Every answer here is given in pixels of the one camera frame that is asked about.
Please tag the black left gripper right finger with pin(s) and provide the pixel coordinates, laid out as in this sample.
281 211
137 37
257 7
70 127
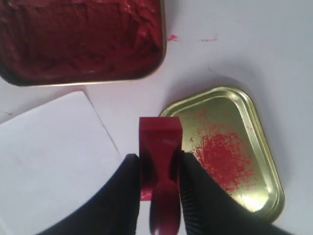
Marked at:
209 210

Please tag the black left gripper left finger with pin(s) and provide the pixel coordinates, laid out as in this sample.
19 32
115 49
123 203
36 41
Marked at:
113 210

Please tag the red rubber stamp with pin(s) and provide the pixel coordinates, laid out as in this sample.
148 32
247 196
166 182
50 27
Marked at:
160 140

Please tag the red ink pad tin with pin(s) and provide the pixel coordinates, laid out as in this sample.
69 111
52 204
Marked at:
67 42

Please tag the white paper sheet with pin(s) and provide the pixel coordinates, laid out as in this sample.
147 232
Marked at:
53 159

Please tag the gold tin lid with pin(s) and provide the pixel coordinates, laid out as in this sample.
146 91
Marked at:
222 130

